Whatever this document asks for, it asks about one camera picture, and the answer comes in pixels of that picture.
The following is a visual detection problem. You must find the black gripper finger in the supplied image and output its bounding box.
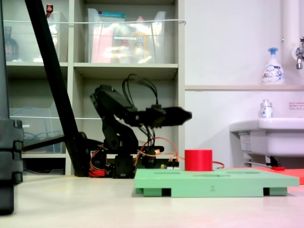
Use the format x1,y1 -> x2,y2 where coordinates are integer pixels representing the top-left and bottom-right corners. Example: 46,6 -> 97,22
166,106 -> 193,127

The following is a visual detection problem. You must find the red cylinder block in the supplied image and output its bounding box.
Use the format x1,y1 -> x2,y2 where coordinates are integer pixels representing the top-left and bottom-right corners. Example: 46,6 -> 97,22
184,149 -> 213,172

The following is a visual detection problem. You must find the beige shelf unit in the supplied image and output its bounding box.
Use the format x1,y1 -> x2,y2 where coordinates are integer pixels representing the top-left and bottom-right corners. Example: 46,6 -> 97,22
0,0 -> 186,177

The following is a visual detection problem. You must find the green shape sorter board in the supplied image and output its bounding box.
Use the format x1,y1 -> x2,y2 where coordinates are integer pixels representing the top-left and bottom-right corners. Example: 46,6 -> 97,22
134,168 -> 300,198

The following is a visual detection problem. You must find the clear plastic storage bin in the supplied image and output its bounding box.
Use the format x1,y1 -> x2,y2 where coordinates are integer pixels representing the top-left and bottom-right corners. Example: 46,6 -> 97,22
3,11 -> 68,63
87,8 -> 167,65
9,107 -> 67,154

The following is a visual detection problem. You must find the pink capped detergent bottle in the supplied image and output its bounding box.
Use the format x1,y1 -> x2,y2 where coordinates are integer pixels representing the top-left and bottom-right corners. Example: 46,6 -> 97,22
132,16 -> 153,64

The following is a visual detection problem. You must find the small clear sanitiser bottle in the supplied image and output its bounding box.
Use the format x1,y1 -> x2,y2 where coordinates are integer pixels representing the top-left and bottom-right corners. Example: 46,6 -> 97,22
259,99 -> 274,119

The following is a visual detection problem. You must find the pink refill pouch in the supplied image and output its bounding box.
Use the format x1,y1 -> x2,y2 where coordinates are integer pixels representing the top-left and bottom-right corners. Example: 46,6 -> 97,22
91,24 -> 114,64

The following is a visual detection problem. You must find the white foam soap pump bottle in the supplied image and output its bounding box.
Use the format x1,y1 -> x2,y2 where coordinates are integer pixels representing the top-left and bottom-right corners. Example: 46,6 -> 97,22
261,47 -> 286,86

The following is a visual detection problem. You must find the white ceramic sink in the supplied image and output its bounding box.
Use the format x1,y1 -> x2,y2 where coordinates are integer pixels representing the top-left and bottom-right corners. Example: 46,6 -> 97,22
228,117 -> 304,167

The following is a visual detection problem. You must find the black tripod leg tube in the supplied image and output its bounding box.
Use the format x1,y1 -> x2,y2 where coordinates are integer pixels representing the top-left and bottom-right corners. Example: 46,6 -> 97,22
24,0 -> 92,178

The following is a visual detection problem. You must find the black tripod brace strut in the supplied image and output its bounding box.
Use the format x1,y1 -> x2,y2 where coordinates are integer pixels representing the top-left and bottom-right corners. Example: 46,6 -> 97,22
22,134 -> 66,153

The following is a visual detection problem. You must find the metal water faucet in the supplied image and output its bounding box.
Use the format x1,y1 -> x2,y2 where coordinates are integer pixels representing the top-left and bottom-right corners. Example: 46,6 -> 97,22
291,36 -> 304,70

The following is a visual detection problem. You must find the bottle with red cap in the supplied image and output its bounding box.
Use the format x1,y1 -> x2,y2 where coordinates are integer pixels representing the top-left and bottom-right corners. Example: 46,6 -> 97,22
45,3 -> 54,19

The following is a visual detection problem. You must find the black notched stack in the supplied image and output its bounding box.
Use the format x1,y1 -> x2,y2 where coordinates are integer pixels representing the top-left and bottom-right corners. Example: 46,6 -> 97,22
0,118 -> 25,216

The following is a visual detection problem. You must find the dark glass bottle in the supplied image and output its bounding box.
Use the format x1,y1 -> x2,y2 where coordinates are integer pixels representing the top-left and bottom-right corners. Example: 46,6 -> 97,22
3,26 -> 20,63

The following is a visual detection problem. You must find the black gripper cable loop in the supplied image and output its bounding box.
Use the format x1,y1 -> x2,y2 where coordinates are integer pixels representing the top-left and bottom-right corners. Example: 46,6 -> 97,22
122,73 -> 159,111

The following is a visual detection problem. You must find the circuit board with wires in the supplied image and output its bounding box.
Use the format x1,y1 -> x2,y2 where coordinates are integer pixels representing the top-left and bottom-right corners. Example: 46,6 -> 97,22
161,161 -> 180,170

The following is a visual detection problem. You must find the white wall label red text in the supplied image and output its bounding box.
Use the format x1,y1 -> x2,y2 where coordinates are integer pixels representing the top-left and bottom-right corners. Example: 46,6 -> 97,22
288,102 -> 304,111

